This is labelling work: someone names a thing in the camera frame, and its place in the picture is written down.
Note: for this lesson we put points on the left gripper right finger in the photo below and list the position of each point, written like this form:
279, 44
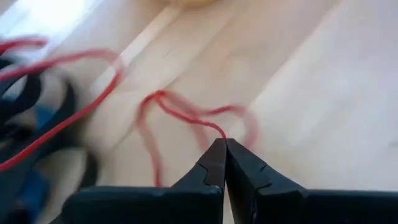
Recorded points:
280, 205

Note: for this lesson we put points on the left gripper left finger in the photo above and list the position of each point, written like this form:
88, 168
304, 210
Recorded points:
186, 205

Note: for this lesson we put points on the red thin rubber band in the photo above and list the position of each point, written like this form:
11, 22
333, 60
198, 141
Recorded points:
192, 120
18, 43
40, 140

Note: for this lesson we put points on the black wide rubber band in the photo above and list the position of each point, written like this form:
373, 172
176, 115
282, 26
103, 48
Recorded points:
72, 99
32, 93

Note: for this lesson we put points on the blue wide rubber band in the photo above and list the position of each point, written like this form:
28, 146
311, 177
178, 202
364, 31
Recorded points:
31, 193

